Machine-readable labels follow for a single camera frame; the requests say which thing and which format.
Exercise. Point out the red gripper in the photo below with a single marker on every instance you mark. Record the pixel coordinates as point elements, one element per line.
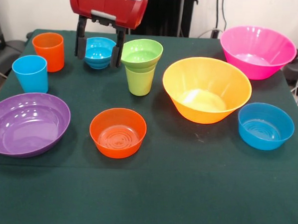
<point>104,6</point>

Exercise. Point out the green stepped bowl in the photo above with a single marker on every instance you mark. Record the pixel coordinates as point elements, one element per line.
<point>141,57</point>

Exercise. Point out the orange round bowl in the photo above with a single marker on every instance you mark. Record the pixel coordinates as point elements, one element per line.
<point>117,140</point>

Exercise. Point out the light blue stepped bowl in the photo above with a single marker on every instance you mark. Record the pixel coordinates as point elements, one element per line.
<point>98,54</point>

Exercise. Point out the orange plastic cup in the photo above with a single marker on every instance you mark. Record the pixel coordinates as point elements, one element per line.
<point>50,56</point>

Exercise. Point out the green plastic cup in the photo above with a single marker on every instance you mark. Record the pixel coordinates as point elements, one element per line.
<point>140,84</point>

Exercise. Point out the blue plastic cup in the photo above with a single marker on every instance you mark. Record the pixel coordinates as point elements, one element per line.
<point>32,78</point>

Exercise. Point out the large purple bowl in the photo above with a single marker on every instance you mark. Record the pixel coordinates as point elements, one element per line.
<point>25,125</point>

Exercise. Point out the large yellow-orange bowl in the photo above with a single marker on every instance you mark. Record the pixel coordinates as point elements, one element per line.
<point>205,82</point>

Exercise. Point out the black power adapter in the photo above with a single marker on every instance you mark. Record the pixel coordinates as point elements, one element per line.
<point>214,33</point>

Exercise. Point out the dark green tablecloth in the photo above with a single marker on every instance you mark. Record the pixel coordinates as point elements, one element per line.
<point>159,193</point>

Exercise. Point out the large pink bowl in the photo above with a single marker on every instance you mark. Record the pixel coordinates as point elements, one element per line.
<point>257,47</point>

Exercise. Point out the blue round bowl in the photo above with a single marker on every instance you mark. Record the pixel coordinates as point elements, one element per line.
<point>265,133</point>

